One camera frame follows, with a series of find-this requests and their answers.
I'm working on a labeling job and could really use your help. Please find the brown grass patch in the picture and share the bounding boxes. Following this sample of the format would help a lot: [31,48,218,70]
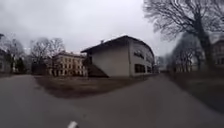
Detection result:
[33,73,153,100]

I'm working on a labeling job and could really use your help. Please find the group of bare trees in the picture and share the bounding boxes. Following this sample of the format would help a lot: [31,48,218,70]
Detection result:
[4,36,67,76]
[166,33,205,74]

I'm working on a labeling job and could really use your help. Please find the pale multi-storey building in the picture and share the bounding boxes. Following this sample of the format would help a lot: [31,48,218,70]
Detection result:
[49,50,88,78]

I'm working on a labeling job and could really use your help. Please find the robot's own part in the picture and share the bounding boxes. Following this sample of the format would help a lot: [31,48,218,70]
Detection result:
[67,120,79,128]

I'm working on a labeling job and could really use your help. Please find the white building with dark roof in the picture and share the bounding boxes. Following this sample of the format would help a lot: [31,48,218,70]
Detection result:
[80,34,156,79]

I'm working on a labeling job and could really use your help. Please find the grey asphalt path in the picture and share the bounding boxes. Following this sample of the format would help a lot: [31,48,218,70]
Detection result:
[0,73,224,128]

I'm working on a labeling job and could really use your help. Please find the large bare tree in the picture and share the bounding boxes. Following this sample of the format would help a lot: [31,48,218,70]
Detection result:
[142,0,224,73]

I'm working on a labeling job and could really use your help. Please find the dark grass verge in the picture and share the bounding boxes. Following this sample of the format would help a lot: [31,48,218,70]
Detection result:
[164,69,224,114]

